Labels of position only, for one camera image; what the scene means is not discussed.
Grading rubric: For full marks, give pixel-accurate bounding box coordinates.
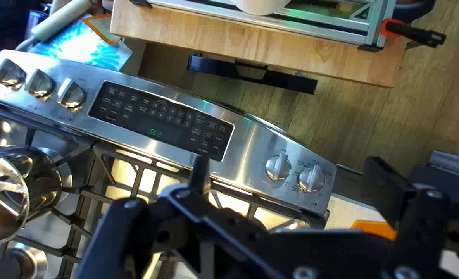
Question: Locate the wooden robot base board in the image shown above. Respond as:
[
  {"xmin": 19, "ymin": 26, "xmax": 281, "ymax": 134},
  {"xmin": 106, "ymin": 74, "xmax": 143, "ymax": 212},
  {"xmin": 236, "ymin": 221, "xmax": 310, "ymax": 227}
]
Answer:
[{"xmin": 110, "ymin": 0, "xmax": 406, "ymax": 88}]

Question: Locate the orange black clamp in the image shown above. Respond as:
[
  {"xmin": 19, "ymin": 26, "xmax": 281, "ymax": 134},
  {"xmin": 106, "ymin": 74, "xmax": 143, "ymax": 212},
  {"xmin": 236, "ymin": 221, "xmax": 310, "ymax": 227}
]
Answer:
[{"xmin": 380, "ymin": 19, "xmax": 447, "ymax": 49}]

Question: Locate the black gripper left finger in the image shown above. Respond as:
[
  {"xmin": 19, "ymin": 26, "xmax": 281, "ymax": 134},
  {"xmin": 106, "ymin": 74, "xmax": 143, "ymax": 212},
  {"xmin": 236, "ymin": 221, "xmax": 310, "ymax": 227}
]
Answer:
[{"xmin": 76, "ymin": 157, "xmax": 272, "ymax": 279}]

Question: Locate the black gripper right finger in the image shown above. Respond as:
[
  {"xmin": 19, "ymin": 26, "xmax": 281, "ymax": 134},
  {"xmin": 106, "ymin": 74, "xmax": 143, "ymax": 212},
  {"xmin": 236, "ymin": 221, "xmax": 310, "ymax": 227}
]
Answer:
[{"xmin": 365, "ymin": 157, "xmax": 450, "ymax": 279}]

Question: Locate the steel pot with utensils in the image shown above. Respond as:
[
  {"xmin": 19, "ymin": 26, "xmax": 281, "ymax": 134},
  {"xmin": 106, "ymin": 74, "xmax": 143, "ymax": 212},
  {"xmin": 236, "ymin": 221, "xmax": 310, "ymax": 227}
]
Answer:
[{"xmin": 0, "ymin": 146, "xmax": 75, "ymax": 246}]

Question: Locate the blue patterned towel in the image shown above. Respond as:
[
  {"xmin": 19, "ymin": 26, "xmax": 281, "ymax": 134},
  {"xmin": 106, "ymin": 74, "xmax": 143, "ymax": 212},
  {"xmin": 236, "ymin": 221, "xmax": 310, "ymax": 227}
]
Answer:
[{"xmin": 31, "ymin": 22, "xmax": 134, "ymax": 72}]

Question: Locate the stainless steel gas stove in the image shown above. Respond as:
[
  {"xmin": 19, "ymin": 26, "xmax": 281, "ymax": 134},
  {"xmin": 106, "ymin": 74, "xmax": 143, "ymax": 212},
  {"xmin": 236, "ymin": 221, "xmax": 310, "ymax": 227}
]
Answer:
[{"xmin": 0, "ymin": 50, "xmax": 337, "ymax": 279}]

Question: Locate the orange hexagonal silicone mat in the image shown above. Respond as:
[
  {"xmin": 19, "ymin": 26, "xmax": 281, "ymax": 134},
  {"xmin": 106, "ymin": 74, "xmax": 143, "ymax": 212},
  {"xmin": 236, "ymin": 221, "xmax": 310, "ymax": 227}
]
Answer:
[{"xmin": 352, "ymin": 221, "xmax": 397, "ymax": 241}]

